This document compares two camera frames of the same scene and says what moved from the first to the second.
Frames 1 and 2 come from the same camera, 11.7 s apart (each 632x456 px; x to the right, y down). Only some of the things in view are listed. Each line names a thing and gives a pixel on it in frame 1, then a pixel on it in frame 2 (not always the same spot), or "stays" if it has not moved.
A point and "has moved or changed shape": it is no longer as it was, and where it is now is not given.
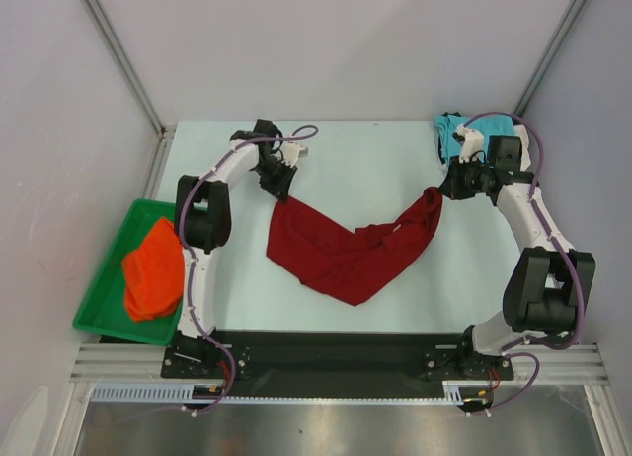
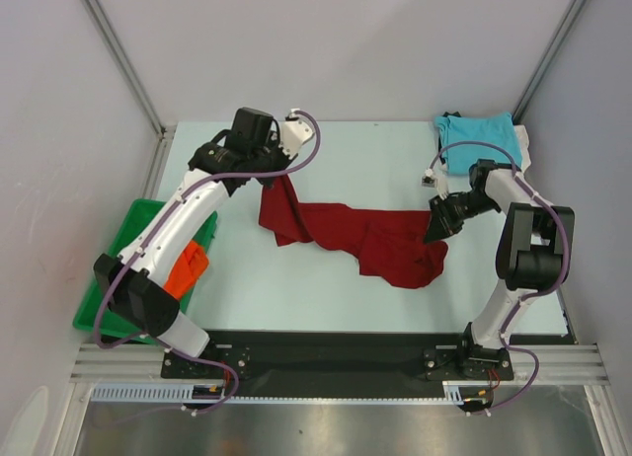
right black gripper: [454, 183] to [450, 210]
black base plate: [335, 359] stays
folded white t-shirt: [521, 132] stays
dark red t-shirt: [352, 266] has moved or changed shape
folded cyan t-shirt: [447, 125] stays
